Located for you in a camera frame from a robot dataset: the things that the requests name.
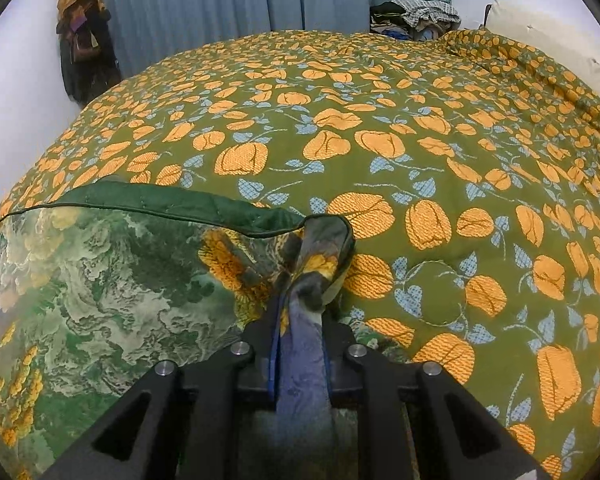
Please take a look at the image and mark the green landscape print padded jacket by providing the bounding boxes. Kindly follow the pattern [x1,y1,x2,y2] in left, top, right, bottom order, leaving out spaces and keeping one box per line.
[0,178,356,479]

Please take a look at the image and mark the green orange leaf pattern quilt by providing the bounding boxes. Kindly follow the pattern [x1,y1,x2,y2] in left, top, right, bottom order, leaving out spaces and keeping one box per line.
[0,29,600,479]

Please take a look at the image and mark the hanging dark coats and bags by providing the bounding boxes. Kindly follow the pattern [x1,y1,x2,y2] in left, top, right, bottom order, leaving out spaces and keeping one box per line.
[56,0,122,108]

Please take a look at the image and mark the cream pillow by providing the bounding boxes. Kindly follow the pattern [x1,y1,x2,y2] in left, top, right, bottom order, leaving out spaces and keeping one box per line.
[486,0,600,96]

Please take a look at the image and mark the pile of clothes by wall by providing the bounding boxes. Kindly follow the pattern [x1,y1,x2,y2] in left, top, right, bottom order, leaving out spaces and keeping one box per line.
[370,0,462,41]

